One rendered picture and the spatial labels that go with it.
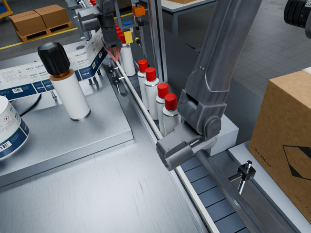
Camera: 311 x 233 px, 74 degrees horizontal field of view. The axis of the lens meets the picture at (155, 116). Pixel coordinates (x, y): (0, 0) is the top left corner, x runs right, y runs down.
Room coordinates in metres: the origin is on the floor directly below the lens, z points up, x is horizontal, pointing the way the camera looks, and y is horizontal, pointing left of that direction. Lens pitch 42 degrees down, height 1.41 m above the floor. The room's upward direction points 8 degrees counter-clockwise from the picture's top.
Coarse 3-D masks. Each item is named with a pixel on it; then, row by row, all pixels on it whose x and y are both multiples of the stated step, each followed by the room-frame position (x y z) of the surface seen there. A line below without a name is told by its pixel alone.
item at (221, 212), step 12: (120, 72) 0.98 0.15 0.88; (132, 84) 0.85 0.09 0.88; (192, 168) 0.34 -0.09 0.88; (204, 168) 0.34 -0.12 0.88; (180, 180) 0.31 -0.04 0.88; (192, 180) 0.30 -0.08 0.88; (204, 180) 0.30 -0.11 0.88; (204, 192) 0.26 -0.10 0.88; (216, 192) 0.26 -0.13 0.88; (204, 204) 0.23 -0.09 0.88; (216, 204) 0.23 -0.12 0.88; (228, 204) 0.22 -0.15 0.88; (216, 216) 0.20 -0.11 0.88; (228, 216) 0.19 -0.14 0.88; (228, 228) 0.17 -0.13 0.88; (240, 228) 0.16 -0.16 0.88
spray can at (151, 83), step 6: (150, 72) 0.58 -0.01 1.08; (150, 78) 0.58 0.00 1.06; (156, 78) 0.60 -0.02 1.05; (144, 84) 0.59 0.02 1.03; (150, 84) 0.57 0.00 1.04; (156, 84) 0.57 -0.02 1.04; (150, 90) 0.57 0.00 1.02; (156, 90) 0.57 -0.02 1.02; (150, 96) 0.57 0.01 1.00; (150, 102) 0.57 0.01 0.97; (150, 108) 0.58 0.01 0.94; (156, 108) 0.57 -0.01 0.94; (150, 114) 0.58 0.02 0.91; (156, 114) 0.57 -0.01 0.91; (156, 120) 0.57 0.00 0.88
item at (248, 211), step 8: (136, 64) 0.91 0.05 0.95; (200, 152) 0.34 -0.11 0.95; (208, 160) 0.31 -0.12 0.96; (216, 168) 0.28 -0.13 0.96; (224, 176) 0.26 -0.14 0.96; (224, 184) 0.24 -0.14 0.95; (232, 184) 0.23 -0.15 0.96; (232, 192) 0.21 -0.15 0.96; (240, 200) 0.19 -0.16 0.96; (248, 208) 0.17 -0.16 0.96; (248, 216) 0.16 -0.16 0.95; (256, 216) 0.16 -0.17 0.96; (256, 224) 0.14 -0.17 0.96; (264, 232) 0.13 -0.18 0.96
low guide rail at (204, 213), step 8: (128, 80) 0.83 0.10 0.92; (136, 96) 0.70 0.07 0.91; (144, 112) 0.59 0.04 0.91; (152, 120) 0.54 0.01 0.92; (152, 128) 0.52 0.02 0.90; (160, 136) 0.46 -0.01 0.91; (176, 168) 0.33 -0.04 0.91; (184, 176) 0.30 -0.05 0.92; (184, 184) 0.28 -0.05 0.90; (192, 192) 0.25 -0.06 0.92; (200, 208) 0.21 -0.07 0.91; (208, 216) 0.19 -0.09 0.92; (208, 224) 0.17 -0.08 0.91; (216, 232) 0.15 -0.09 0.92
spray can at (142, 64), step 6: (144, 60) 0.67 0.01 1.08; (138, 66) 0.65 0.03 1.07; (144, 66) 0.64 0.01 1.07; (138, 72) 0.66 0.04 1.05; (144, 72) 0.64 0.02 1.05; (138, 78) 0.65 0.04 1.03; (144, 78) 0.63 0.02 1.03; (144, 90) 0.63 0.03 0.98; (144, 96) 0.64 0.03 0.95; (144, 102) 0.64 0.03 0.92
